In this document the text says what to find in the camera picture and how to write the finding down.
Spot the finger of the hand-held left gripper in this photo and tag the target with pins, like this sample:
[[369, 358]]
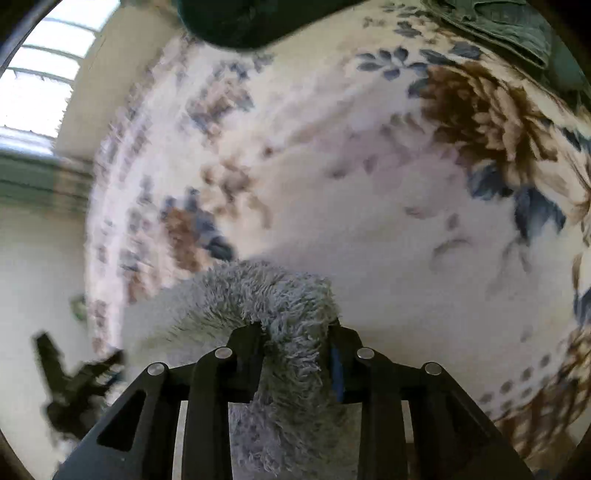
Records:
[[108, 362], [48, 355]]

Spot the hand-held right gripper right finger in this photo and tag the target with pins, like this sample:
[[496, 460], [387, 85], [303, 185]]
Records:
[[337, 369]]

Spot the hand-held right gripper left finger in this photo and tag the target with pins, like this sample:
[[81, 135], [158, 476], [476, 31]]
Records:
[[247, 350]]

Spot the grey fleece blanket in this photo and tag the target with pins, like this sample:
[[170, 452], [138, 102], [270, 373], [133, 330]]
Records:
[[286, 314]]

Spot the teal curtain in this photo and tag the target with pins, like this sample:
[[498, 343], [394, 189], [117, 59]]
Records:
[[37, 184]]

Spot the floral bedspread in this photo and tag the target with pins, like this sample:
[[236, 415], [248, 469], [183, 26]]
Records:
[[346, 184]]

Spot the barred window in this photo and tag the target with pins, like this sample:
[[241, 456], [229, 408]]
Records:
[[41, 69]]

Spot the dark green plush blanket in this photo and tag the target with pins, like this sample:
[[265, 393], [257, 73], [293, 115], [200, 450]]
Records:
[[240, 23]]

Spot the dark teal folded cloth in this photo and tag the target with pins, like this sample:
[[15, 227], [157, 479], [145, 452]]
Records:
[[565, 69]]

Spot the folded blue jeans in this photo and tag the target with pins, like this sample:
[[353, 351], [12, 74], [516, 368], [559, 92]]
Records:
[[498, 27]]

